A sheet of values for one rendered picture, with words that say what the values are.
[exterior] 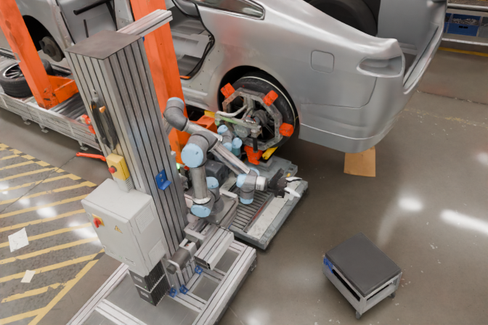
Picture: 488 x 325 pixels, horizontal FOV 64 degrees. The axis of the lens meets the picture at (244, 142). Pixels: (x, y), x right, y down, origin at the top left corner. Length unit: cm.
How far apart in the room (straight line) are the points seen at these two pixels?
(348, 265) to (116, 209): 161
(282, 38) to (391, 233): 186
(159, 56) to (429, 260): 257
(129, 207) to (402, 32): 328
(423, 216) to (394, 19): 197
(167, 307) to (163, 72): 165
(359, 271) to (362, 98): 118
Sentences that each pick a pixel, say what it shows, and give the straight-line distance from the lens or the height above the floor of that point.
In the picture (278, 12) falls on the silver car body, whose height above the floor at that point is 174.
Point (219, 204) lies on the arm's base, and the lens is 255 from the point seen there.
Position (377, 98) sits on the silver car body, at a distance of 281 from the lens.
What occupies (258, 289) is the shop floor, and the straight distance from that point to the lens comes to 319.
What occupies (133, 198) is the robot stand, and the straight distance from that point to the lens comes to 221.
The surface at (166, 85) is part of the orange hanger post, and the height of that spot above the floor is 131.
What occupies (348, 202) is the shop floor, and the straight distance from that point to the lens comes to 376.
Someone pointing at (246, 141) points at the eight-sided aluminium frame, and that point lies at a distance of 342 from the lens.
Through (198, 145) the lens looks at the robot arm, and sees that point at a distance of 208.
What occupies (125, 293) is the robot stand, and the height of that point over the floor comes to 21.
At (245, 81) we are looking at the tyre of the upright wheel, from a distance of 318.
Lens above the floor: 273
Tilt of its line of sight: 38 degrees down
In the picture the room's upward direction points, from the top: 6 degrees counter-clockwise
